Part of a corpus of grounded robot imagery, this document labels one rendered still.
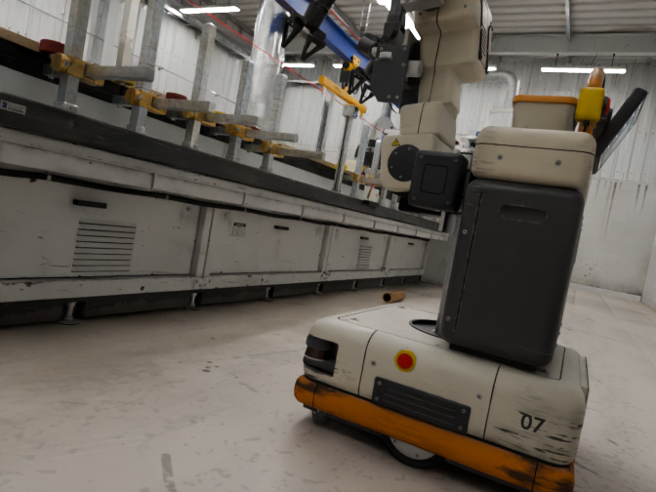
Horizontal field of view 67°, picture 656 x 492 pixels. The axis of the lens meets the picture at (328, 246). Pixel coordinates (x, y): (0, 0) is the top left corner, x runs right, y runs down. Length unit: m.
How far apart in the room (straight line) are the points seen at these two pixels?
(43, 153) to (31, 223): 0.35
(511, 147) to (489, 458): 0.67
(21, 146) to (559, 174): 1.33
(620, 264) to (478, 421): 10.94
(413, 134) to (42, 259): 1.28
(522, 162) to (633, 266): 10.91
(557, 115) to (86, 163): 1.32
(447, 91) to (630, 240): 10.72
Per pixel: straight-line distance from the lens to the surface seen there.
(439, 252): 5.98
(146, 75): 1.43
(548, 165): 1.17
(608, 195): 12.10
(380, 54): 1.50
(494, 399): 1.16
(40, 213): 1.87
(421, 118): 1.42
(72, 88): 1.60
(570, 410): 1.15
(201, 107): 1.62
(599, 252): 12.00
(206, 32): 1.99
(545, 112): 1.36
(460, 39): 1.50
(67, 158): 1.63
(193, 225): 2.34
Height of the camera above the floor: 0.53
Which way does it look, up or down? 3 degrees down
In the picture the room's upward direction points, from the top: 10 degrees clockwise
